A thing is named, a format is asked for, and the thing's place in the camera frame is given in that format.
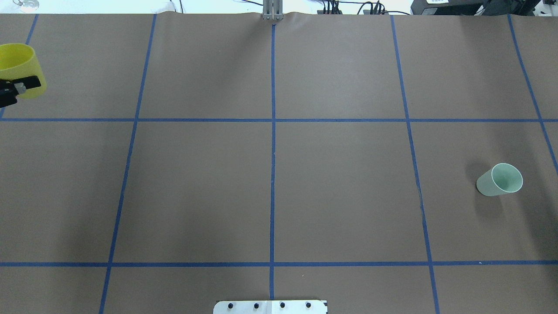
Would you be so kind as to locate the aluminium frame post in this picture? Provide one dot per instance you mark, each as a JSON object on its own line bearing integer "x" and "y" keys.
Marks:
{"x": 272, "y": 10}

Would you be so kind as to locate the clear tape roll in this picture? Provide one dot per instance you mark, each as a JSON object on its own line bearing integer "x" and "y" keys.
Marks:
{"x": 27, "y": 6}

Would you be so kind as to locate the green plastic cup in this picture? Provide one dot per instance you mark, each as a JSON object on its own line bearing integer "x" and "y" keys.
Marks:
{"x": 501, "y": 179}

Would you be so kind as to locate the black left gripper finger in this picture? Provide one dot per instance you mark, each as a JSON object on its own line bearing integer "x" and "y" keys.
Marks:
{"x": 11, "y": 89}

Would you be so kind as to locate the yellow plastic cup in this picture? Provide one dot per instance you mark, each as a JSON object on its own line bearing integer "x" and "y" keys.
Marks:
{"x": 18, "y": 61}

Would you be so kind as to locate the black box white label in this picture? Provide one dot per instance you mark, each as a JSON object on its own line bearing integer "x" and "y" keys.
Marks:
{"x": 446, "y": 7}

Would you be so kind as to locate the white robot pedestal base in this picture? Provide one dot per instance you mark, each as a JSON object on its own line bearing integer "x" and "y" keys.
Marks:
{"x": 271, "y": 307}

